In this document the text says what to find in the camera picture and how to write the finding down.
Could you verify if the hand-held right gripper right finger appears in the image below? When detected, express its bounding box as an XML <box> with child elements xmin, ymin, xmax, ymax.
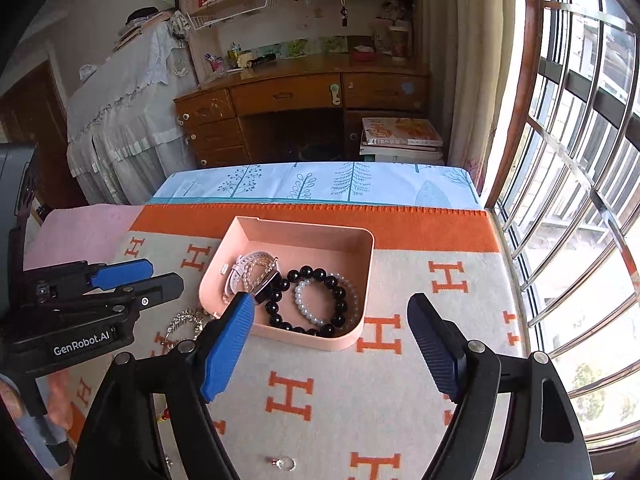
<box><xmin>406</xmin><ymin>292</ymin><xmax>596</xmax><ymax>480</ymax></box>

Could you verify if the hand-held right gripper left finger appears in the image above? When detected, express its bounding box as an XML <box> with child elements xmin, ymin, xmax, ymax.
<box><xmin>70</xmin><ymin>291</ymin><xmax>256</xmax><ymax>480</ymax></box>

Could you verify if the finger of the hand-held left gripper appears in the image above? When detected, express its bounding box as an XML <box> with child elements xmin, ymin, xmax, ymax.
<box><xmin>107</xmin><ymin>272</ymin><xmax>185</xmax><ymax>314</ymax></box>
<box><xmin>82</xmin><ymin>258</ymin><xmax>154</xmax><ymax>292</ymax></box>

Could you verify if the silver crystal bracelet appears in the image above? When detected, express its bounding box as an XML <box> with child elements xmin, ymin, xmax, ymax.
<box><xmin>165</xmin><ymin>308</ymin><xmax>214</xmax><ymax>349</ymax></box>

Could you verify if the pink jewelry tray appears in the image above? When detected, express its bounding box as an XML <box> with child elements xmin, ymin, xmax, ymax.
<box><xmin>198</xmin><ymin>215</ymin><xmax>375</xmax><ymax>352</ymax></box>

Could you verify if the person's left hand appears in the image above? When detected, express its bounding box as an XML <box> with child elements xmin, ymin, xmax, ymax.
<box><xmin>44</xmin><ymin>371</ymin><xmax>76</xmax><ymax>431</ymax></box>

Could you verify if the pink towel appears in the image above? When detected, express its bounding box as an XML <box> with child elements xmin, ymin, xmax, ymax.
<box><xmin>22</xmin><ymin>205</ymin><xmax>144</xmax><ymax>272</ymax></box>

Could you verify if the orange patterned blanket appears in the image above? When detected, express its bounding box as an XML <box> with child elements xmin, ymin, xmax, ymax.
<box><xmin>65</xmin><ymin>203</ymin><xmax>531</xmax><ymax>480</ymax></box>

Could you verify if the white lace cover cloth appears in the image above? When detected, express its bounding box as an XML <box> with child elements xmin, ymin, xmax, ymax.
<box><xmin>66</xmin><ymin>21</ymin><xmax>199</xmax><ymax>206</ymax></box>

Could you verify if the blue tree print sheet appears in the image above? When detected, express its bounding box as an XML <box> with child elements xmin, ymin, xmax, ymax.
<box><xmin>150</xmin><ymin>161</ymin><xmax>485</xmax><ymax>209</ymax></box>

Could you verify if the brown wooden door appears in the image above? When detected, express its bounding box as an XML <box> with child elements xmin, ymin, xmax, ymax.
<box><xmin>0</xmin><ymin>59</ymin><xmax>87</xmax><ymax>211</ymax></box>

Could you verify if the stack of magazines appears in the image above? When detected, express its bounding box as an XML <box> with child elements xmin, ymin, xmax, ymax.
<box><xmin>358</xmin><ymin>117</ymin><xmax>446</xmax><ymax>164</ymax></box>

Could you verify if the metal window grille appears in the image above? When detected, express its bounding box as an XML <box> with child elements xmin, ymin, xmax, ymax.
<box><xmin>484</xmin><ymin>0</ymin><xmax>640</xmax><ymax>453</ymax></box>

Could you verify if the wooden desk with drawers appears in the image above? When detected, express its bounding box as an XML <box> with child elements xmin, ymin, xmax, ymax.
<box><xmin>173</xmin><ymin>54</ymin><xmax>431</xmax><ymax>170</ymax></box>

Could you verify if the beige curtain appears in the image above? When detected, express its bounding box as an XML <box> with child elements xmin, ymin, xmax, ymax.
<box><xmin>416</xmin><ymin>0</ymin><xmax>532</xmax><ymax>193</ymax></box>

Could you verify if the white pearl bracelet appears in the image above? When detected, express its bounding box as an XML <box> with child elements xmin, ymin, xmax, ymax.
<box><xmin>292</xmin><ymin>273</ymin><xmax>360</xmax><ymax>328</ymax></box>

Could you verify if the beige bead bracelet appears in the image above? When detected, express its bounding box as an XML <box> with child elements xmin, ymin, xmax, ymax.
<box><xmin>240</xmin><ymin>257</ymin><xmax>279</xmax><ymax>291</ymax></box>

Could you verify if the black bead bracelet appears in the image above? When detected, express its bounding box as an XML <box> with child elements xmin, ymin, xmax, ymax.
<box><xmin>264</xmin><ymin>266</ymin><xmax>349</xmax><ymax>338</ymax></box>

